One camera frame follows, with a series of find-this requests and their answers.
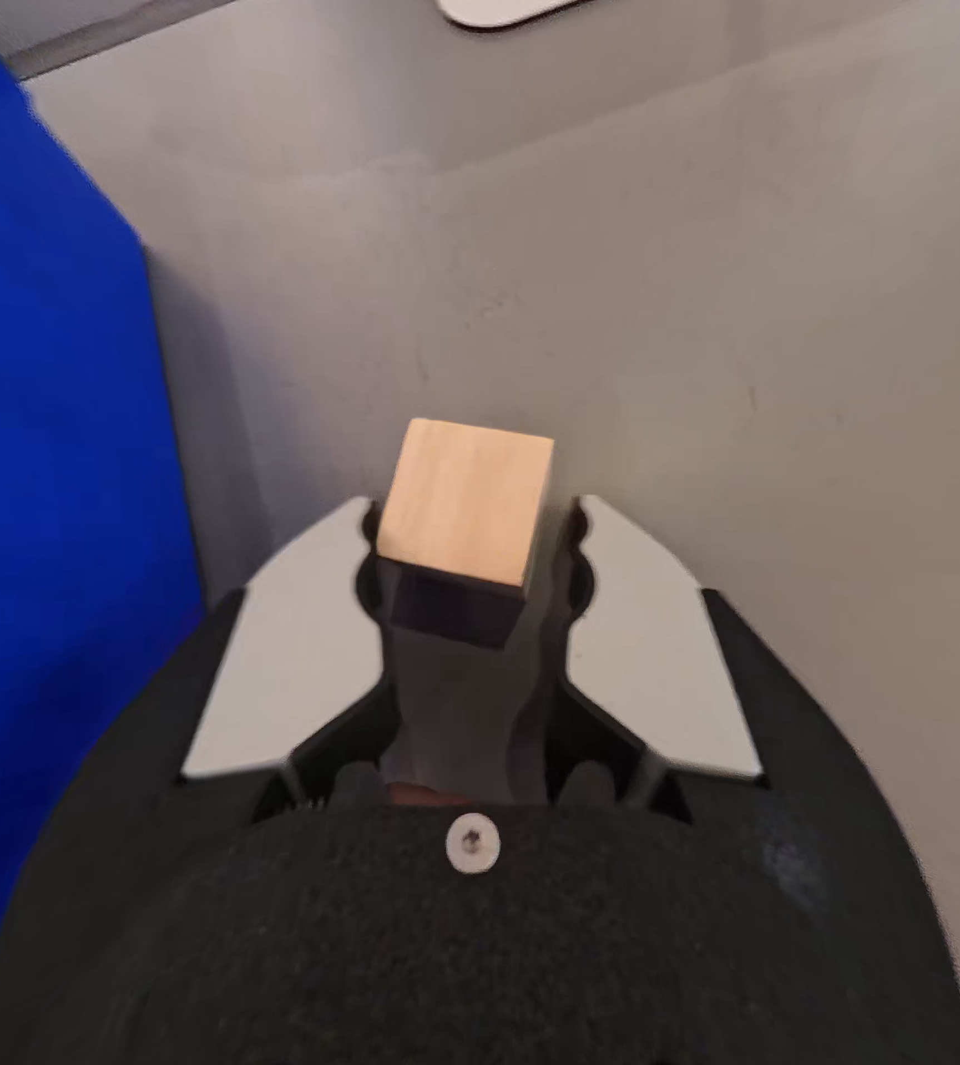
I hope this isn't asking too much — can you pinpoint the wooden document stand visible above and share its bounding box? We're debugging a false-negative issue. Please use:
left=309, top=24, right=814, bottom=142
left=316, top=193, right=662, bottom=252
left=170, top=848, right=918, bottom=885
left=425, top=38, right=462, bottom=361
left=437, top=0, right=598, bottom=33

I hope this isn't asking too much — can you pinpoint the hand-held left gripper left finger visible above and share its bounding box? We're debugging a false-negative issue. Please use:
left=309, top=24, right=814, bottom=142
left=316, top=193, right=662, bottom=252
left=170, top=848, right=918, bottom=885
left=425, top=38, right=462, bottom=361
left=180, top=496, right=403, bottom=807

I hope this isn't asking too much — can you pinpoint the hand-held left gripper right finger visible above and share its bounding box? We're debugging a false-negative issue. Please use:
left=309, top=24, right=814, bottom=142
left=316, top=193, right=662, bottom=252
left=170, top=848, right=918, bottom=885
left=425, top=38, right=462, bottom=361
left=548, top=495, right=766, bottom=807

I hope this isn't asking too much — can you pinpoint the blue plastic bin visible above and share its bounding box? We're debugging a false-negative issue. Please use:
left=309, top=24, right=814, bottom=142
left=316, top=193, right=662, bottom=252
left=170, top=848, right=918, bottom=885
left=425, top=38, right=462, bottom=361
left=0, top=8, right=206, bottom=1025

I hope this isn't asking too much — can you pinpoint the wooden cube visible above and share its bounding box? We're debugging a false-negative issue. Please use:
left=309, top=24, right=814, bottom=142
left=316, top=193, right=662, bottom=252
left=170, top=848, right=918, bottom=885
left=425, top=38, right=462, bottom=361
left=376, top=418, right=556, bottom=652

